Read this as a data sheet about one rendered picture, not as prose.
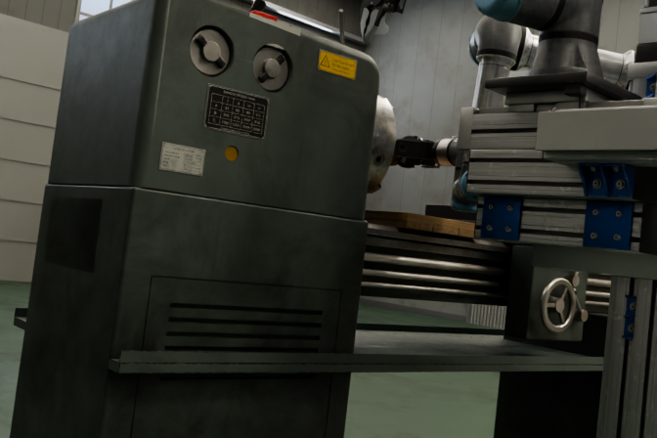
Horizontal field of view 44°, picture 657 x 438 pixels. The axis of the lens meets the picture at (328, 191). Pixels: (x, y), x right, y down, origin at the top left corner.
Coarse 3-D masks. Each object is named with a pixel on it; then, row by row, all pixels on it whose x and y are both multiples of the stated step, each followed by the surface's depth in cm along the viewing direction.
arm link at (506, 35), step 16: (480, 32) 200; (496, 32) 196; (512, 32) 197; (480, 48) 198; (496, 48) 195; (512, 48) 196; (480, 64) 199; (496, 64) 196; (512, 64) 198; (480, 80) 197; (480, 96) 196; (496, 96) 196; (464, 160) 197; (464, 176) 193; (464, 192) 193
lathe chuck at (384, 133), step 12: (384, 108) 210; (384, 120) 208; (384, 132) 207; (372, 144) 204; (384, 144) 207; (372, 156) 205; (384, 156) 208; (372, 168) 207; (384, 168) 209; (372, 180) 210
